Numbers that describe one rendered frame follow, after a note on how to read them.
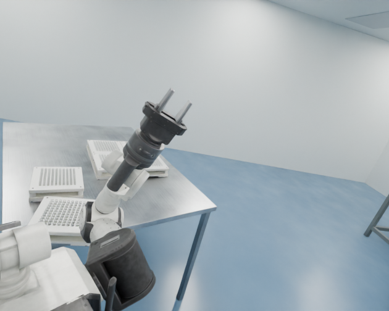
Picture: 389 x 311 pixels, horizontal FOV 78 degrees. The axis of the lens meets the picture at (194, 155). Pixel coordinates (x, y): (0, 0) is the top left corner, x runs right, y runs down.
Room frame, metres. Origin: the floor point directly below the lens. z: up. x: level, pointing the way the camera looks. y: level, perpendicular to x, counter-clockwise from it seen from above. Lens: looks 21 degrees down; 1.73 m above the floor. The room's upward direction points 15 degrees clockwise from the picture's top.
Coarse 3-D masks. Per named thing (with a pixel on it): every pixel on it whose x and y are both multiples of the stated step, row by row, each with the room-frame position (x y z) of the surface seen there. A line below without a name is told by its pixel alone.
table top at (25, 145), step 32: (32, 128) 1.80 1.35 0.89; (64, 128) 1.97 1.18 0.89; (96, 128) 2.18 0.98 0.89; (128, 128) 2.42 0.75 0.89; (32, 160) 1.33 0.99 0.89; (64, 160) 1.43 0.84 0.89; (96, 192) 1.18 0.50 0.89; (160, 192) 1.35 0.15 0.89; (192, 192) 1.46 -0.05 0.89; (128, 224) 0.98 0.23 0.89
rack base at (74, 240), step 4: (52, 236) 0.76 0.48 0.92; (56, 236) 0.76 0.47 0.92; (60, 236) 0.77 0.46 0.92; (64, 236) 0.78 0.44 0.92; (68, 236) 0.78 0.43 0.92; (72, 236) 0.79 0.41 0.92; (76, 236) 0.79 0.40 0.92; (80, 236) 0.80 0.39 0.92; (52, 240) 0.74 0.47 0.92; (56, 240) 0.75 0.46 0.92; (60, 240) 0.75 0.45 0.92; (64, 240) 0.76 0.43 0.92; (68, 240) 0.76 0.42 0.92; (72, 240) 0.77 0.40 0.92; (76, 240) 0.77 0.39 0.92; (80, 240) 0.78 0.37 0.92; (72, 244) 0.76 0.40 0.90; (76, 244) 0.77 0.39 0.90; (80, 244) 0.77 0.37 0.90; (84, 244) 0.78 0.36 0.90; (88, 244) 0.78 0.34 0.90
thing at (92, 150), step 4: (88, 140) 1.70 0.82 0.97; (92, 140) 1.72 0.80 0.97; (96, 140) 1.74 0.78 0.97; (100, 140) 1.76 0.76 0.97; (88, 144) 1.63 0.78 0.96; (92, 144) 1.64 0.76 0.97; (108, 144) 1.71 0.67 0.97; (112, 144) 1.74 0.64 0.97; (120, 144) 1.78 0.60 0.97; (92, 148) 1.58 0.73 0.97; (112, 148) 1.67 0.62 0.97; (120, 148) 1.71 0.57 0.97; (92, 152) 1.51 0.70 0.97; (96, 152) 1.53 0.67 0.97; (100, 152) 1.54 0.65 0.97; (104, 152) 1.56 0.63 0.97; (108, 152) 1.57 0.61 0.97
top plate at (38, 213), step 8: (48, 200) 0.92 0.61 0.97; (72, 200) 0.96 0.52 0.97; (80, 200) 0.98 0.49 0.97; (88, 200) 0.99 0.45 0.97; (40, 208) 0.85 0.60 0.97; (80, 208) 0.92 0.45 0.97; (32, 216) 0.79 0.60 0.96; (40, 216) 0.80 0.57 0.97; (64, 216) 0.84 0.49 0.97; (56, 224) 0.78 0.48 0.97; (56, 232) 0.74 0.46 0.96; (64, 232) 0.75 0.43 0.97; (72, 232) 0.76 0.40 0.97
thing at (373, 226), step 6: (384, 204) 3.08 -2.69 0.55; (384, 210) 3.06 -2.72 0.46; (378, 216) 3.07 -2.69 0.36; (372, 222) 3.08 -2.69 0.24; (372, 228) 3.04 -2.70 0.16; (378, 228) 3.08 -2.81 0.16; (384, 228) 3.11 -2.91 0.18; (366, 234) 3.07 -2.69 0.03; (378, 234) 2.94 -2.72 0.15; (384, 234) 2.91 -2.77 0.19; (384, 240) 2.84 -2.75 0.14
